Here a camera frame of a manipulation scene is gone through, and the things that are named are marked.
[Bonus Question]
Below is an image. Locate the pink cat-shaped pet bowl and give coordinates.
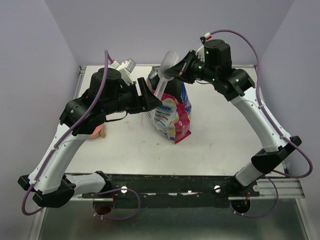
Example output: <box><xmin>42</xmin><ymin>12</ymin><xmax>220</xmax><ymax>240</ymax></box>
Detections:
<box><xmin>89</xmin><ymin>124</ymin><xmax>106</xmax><ymax>139</ymax></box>

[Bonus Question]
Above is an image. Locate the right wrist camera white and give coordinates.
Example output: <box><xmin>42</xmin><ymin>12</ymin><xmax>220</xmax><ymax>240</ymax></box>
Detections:
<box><xmin>195</xmin><ymin>32</ymin><xmax>212</xmax><ymax>62</ymax></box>

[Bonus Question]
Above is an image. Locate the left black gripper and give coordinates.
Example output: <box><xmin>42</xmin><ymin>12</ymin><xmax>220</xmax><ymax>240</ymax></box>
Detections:
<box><xmin>103</xmin><ymin>76</ymin><xmax>163</xmax><ymax>115</ymax></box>

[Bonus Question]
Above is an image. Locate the pet food bag pink white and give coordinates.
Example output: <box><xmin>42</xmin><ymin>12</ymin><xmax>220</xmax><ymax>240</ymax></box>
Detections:
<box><xmin>147</xmin><ymin>79</ymin><xmax>192</xmax><ymax>144</ymax></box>

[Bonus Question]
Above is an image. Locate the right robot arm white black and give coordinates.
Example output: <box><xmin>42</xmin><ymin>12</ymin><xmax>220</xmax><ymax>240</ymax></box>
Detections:
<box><xmin>164</xmin><ymin>39</ymin><xmax>302</xmax><ymax>196</ymax></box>

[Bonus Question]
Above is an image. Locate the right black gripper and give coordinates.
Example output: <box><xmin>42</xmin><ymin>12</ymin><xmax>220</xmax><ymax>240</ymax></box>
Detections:
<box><xmin>165</xmin><ymin>49</ymin><xmax>218</xmax><ymax>85</ymax></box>

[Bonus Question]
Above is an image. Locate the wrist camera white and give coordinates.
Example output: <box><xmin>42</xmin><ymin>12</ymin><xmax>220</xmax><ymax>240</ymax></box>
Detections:
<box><xmin>111</xmin><ymin>58</ymin><xmax>136</xmax><ymax>85</ymax></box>
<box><xmin>195</xmin><ymin>32</ymin><xmax>212</xmax><ymax>62</ymax></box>

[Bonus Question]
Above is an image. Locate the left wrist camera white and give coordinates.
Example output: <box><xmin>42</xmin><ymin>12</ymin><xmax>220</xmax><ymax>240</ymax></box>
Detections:
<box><xmin>111</xmin><ymin>58</ymin><xmax>136</xmax><ymax>85</ymax></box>

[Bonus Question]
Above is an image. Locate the black mounting base rail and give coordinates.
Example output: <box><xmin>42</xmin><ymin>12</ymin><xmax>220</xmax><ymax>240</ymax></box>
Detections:
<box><xmin>81</xmin><ymin>171</ymin><xmax>260</xmax><ymax>209</ymax></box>

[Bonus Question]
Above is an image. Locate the clear plastic scoop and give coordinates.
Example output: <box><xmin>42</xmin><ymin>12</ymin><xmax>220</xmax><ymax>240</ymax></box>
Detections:
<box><xmin>152</xmin><ymin>50</ymin><xmax>180</xmax><ymax>100</ymax></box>

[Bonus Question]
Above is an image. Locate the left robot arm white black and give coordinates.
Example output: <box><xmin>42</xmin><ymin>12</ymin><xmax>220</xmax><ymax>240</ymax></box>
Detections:
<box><xmin>18</xmin><ymin>67</ymin><xmax>162</xmax><ymax>208</ymax></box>

